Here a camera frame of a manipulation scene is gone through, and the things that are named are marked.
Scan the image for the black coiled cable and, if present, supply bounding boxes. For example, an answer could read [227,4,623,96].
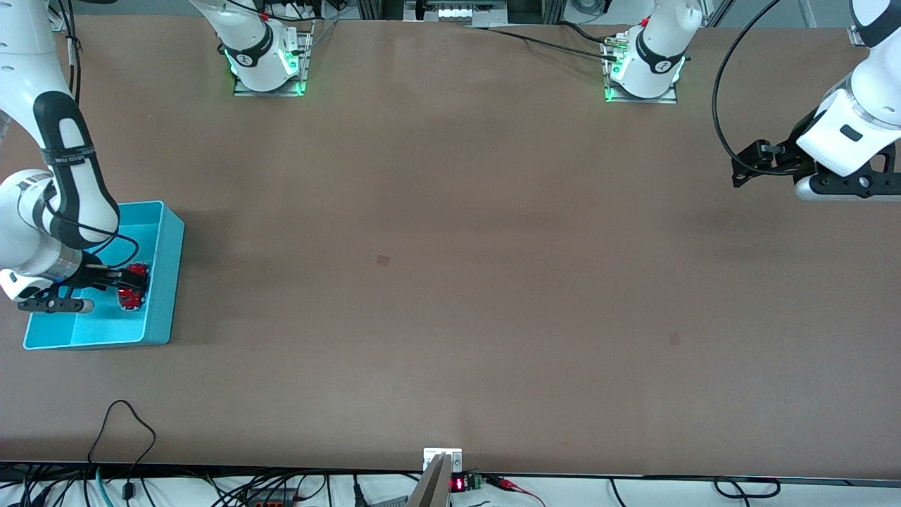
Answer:
[713,477,782,499]

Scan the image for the red beetle toy car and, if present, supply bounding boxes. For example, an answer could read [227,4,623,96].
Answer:
[116,261,153,311]

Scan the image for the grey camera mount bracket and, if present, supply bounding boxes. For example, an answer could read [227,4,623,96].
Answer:
[407,453,452,507]

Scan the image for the white mounting plate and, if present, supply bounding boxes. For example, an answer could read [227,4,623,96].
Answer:
[423,448,463,472]

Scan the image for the black looped cable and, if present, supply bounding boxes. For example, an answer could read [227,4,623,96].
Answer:
[86,400,158,487]

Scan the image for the thin grey wire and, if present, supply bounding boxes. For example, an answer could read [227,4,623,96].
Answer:
[304,20,340,57]

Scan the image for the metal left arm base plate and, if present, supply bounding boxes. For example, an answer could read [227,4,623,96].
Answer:
[602,32,680,105]

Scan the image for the white power strip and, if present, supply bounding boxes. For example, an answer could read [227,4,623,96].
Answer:
[436,4,509,22]

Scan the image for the long thin black cable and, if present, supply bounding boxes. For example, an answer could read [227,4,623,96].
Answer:
[458,25,622,64]

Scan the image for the blue plastic box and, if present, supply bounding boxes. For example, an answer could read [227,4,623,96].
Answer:
[23,200,187,351]

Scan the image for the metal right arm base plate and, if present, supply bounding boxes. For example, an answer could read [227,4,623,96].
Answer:
[232,20,312,98]

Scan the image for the short thick black cable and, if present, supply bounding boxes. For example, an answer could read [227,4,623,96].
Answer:
[560,21,620,44]

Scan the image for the red clip leads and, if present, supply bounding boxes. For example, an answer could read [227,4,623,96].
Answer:
[484,476,547,507]

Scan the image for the orange black power strip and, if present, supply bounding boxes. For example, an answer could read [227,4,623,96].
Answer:
[243,486,298,507]

